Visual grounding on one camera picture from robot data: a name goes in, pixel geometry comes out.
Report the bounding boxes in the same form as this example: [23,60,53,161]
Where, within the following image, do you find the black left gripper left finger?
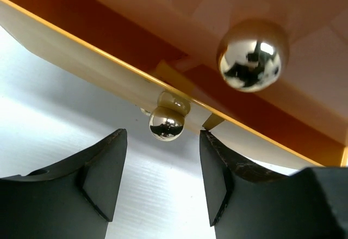
[1,129,127,238]

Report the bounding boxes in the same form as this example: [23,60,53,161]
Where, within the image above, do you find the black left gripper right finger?
[200,131,347,238]

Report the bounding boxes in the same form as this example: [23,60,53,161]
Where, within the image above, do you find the beige orange drawer container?
[1,0,347,169]

